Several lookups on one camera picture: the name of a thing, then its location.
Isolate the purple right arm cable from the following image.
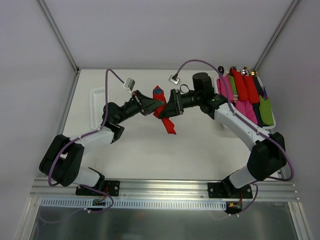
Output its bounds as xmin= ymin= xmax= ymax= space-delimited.
xmin=174 ymin=59 xmax=295 ymax=220

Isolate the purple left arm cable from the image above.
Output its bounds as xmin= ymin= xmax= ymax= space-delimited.
xmin=37 ymin=68 xmax=130 ymax=224

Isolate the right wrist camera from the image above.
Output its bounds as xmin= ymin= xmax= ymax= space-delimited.
xmin=168 ymin=74 xmax=181 ymax=86

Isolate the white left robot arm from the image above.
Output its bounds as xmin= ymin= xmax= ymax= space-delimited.
xmin=39 ymin=87 xmax=165 ymax=195

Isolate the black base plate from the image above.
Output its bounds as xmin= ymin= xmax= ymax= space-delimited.
xmin=75 ymin=180 xmax=121 ymax=197
xmin=207 ymin=182 xmax=253 ymax=199

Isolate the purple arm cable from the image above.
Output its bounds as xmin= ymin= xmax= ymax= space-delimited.
xmin=174 ymin=59 xmax=295 ymax=220
xmin=37 ymin=68 xmax=130 ymax=224

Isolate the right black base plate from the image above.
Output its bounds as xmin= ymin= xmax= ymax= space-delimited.
xmin=207 ymin=182 xmax=253 ymax=199

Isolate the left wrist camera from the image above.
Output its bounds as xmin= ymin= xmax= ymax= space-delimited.
xmin=123 ymin=78 xmax=136 ymax=95

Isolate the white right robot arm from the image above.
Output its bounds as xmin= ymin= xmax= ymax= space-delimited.
xmin=159 ymin=72 xmax=287 ymax=198

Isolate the white utensil tray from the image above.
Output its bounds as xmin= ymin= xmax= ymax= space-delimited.
xmin=89 ymin=87 xmax=106 ymax=130

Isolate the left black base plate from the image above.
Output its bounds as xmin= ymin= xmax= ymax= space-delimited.
xmin=75 ymin=180 xmax=121 ymax=197

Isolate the blue plastic spoon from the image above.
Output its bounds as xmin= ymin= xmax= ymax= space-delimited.
xmin=153 ymin=88 xmax=163 ymax=96

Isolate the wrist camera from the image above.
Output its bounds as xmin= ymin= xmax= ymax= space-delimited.
xmin=168 ymin=74 xmax=181 ymax=86
xmin=123 ymin=78 xmax=136 ymax=95

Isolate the aluminium mounting rail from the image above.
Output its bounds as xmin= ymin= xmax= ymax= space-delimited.
xmin=30 ymin=177 xmax=301 ymax=202

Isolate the red paper napkin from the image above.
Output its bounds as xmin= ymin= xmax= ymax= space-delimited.
xmin=151 ymin=85 xmax=177 ymax=136

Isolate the white basket of rolled napkins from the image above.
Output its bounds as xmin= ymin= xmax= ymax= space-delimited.
xmin=214 ymin=66 xmax=276 ymax=130

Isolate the white slotted cable duct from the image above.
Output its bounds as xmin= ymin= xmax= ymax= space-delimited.
xmin=40 ymin=197 xmax=227 ymax=211

